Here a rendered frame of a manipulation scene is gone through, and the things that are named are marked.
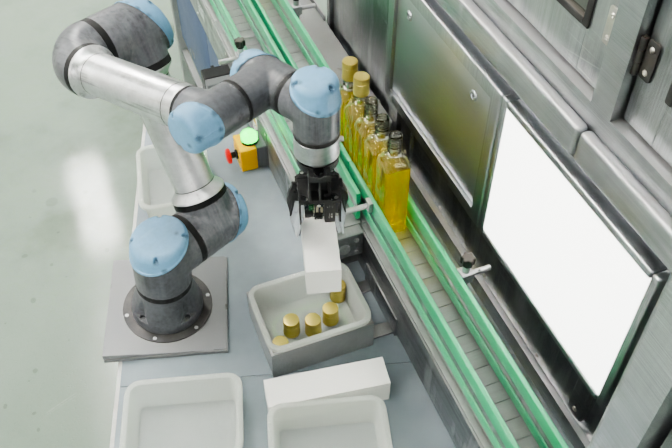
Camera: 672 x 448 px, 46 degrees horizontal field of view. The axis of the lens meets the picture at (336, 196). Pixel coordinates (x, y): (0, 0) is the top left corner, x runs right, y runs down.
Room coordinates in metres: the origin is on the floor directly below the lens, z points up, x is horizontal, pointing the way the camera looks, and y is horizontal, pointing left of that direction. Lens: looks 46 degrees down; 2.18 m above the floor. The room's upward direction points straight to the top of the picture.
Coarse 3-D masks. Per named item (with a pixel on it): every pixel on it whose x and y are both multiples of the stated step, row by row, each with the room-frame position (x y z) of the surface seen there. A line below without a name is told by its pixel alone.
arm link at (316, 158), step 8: (296, 144) 0.94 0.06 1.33; (336, 144) 0.94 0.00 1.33; (296, 152) 0.94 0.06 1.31; (304, 152) 0.92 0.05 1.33; (312, 152) 0.92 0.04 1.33; (320, 152) 0.92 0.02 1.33; (328, 152) 0.93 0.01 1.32; (336, 152) 0.94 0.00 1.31; (304, 160) 0.92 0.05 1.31; (312, 160) 0.92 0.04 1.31; (320, 160) 0.92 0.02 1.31; (328, 160) 0.93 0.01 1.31
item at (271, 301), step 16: (304, 272) 1.07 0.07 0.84; (256, 288) 1.03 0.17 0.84; (272, 288) 1.04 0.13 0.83; (288, 288) 1.05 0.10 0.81; (304, 288) 1.06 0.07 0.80; (352, 288) 1.03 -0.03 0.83; (256, 304) 0.99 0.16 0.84; (272, 304) 1.03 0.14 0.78; (288, 304) 1.04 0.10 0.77; (304, 304) 1.04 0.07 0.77; (320, 304) 1.04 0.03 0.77; (352, 304) 1.02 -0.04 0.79; (272, 320) 1.00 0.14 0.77; (304, 320) 1.00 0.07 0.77; (352, 320) 1.00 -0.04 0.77; (368, 320) 0.95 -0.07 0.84; (272, 336) 0.96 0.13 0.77; (304, 336) 0.96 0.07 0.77; (320, 336) 0.91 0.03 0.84
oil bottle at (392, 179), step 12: (384, 156) 1.17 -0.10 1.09; (384, 168) 1.15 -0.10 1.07; (396, 168) 1.15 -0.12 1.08; (408, 168) 1.15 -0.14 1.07; (384, 180) 1.14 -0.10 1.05; (396, 180) 1.15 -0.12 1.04; (408, 180) 1.16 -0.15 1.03; (384, 192) 1.14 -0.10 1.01; (396, 192) 1.15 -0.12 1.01; (384, 204) 1.14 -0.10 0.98; (396, 204) 1.15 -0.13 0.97; (396, 216) 1.15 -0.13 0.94; (396, 228) 1.15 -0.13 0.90
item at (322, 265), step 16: (304, 224) 0.97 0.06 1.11; (320, 224) 0.97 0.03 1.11; (304, 240) 0.93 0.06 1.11; (320, 240) 0.93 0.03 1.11; (336, 240) 0.93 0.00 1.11; (304, 256) 0.89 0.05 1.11; (320, 256) 0.89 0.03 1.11; (336, 256) 0.89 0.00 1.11; (320, 272) 0.86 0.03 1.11; (336, 272) 0.86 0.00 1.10; (320, 288) 0.86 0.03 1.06; (336, 288) 0.86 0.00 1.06
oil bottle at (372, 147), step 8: (368, 136) 1.23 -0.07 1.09; (368, 144) 1.22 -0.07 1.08; (376, 144) 1.20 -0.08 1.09; (384, 144) 1.20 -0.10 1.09; (368, 152) 1.21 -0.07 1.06; (376, 152) 1.19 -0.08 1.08; (368, 160) 1.21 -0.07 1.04; (368, 168) 1.21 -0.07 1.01; (368, 176) 1.21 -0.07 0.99; (368, 184) 1.21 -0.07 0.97
